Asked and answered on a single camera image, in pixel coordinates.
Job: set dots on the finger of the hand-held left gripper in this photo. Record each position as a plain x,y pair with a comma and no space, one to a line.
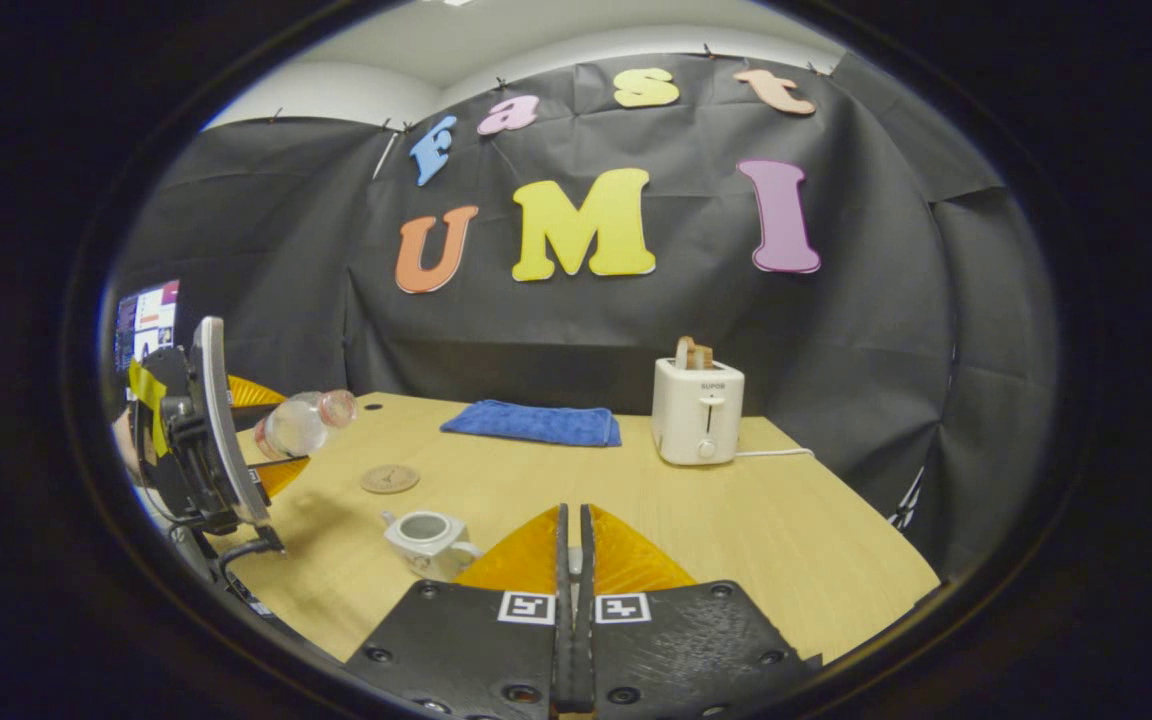
281,475
254,392

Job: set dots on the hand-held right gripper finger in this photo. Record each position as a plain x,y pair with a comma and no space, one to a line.
564,640
586,640

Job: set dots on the clear plastic water bottle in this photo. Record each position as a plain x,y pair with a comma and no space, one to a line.
296,428

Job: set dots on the round wooden coaster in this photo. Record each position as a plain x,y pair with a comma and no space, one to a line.
390,479

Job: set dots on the white porcelain teacup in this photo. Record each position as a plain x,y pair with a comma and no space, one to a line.
426,550

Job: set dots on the computer monitor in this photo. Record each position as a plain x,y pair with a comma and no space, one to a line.
146,322

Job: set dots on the blue towel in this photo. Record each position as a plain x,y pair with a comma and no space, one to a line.
531,423

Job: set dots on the white toaster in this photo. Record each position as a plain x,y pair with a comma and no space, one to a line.
696,415

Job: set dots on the bread slice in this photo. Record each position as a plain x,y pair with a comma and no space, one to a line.
693,353

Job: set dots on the black backdrop cloth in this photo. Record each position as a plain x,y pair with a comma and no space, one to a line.
636,330

